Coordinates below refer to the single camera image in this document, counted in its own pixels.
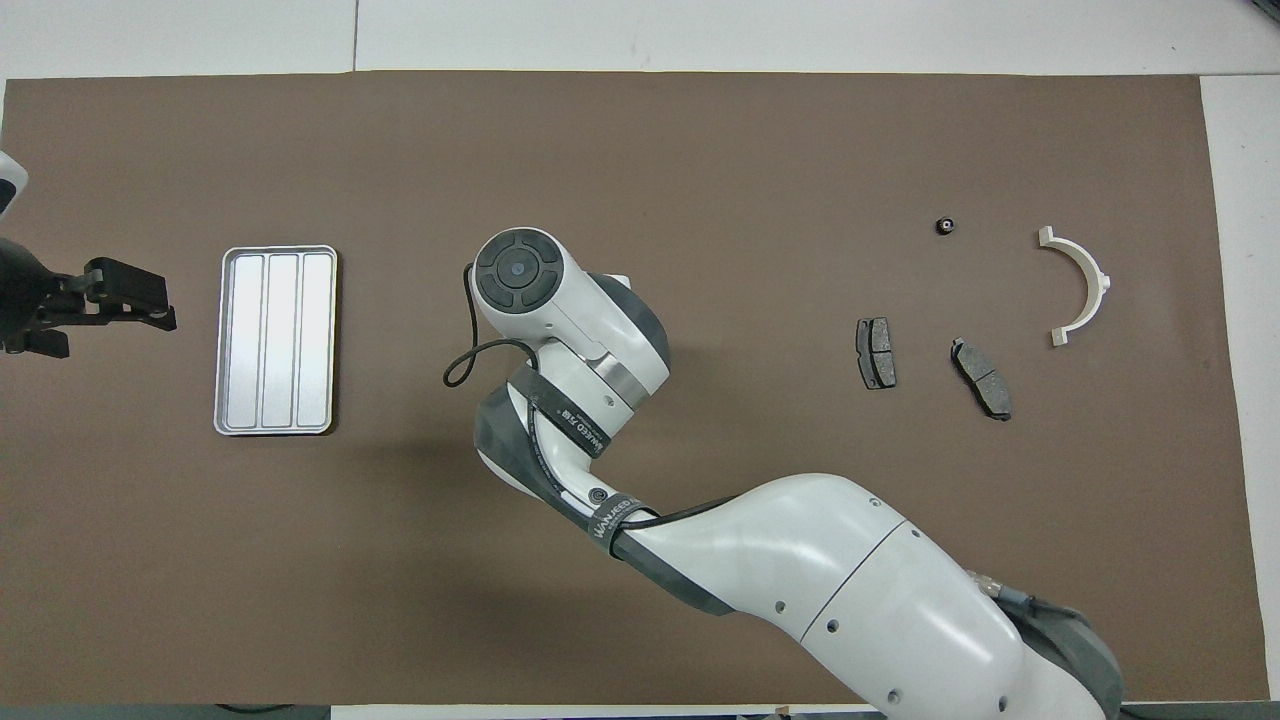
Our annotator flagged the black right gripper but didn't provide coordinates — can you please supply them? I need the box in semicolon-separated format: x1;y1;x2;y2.
0;238;101;358

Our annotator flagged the silver metal tray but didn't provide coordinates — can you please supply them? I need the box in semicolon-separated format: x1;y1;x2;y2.
213;245;339;437

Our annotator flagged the brown table mat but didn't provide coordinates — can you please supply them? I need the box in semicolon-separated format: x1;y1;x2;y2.
0;70;1271;706

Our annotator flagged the grey rectangular brake pad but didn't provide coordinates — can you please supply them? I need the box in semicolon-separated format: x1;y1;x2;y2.
856;317;898;391

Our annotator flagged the grey brake pad with tab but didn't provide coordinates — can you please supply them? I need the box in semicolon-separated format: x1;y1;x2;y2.
950;338;1013;422

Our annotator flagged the white curved plastic bracket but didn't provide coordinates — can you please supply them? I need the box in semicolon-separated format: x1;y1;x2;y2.
1037;227;1112;348

